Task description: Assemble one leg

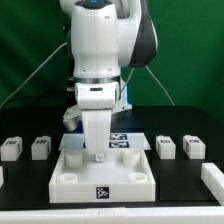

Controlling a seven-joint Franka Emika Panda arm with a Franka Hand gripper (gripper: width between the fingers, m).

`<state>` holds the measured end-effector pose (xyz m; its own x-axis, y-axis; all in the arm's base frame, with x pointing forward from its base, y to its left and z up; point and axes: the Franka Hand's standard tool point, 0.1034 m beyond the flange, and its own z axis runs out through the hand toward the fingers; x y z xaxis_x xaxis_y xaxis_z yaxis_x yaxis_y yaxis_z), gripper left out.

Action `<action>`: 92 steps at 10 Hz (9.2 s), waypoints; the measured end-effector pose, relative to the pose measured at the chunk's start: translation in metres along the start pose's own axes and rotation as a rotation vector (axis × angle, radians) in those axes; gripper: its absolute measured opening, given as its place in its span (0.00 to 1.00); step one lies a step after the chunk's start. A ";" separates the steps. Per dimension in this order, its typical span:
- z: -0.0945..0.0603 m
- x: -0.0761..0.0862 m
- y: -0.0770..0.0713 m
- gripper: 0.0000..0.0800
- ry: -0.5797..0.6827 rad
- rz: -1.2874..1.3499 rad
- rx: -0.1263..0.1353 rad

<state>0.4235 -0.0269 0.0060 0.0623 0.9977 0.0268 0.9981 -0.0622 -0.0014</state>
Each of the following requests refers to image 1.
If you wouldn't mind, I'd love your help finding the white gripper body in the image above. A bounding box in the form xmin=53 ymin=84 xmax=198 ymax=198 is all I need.
xmin=82 ymin=109 xmax=112 ymax=154

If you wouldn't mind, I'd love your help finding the white square tabletop part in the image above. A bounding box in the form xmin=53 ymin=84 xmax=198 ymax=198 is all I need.
xmin=49 ymin=148 xmax=156 ymax=203

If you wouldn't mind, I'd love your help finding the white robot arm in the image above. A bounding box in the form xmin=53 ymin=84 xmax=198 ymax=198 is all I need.
xmin=59 ymin=0 xmax=158 ymax=162

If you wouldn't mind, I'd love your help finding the white sheet with markers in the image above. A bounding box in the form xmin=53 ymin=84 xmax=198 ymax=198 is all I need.
xmin=59 ymin=133 xmax=151 ymax=150

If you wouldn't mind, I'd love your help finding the white block left edge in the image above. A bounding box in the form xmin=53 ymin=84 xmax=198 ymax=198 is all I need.
xmin=0 ymin=166 xmax=4 ymax=188

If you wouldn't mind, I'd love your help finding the white corner obstacle right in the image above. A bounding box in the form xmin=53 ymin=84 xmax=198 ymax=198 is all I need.
xmin=201 ymin=163 xmax=224 ymax=206

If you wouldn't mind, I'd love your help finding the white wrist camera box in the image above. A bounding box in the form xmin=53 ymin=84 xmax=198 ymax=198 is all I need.
xmin=63 ymin=81 xmax=120 ymax=132

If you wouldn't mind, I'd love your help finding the black camera stand pole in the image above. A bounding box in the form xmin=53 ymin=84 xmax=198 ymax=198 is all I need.
xmin=64 ymin=23 xmax=75 ymax=92

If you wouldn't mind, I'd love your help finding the white cable right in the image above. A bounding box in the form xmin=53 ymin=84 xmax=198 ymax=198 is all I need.
xmin=120 ymin=65 xmax=176 ymax=106

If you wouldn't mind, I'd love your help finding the grey cable left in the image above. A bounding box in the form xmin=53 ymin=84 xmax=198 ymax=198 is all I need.
xmin=0 ymin=41 xmax=69 ymax=109

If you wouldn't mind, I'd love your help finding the white front rail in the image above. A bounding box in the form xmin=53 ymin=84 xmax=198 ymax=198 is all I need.
xmin=0 ymin=206 xmax=224 ymax=224

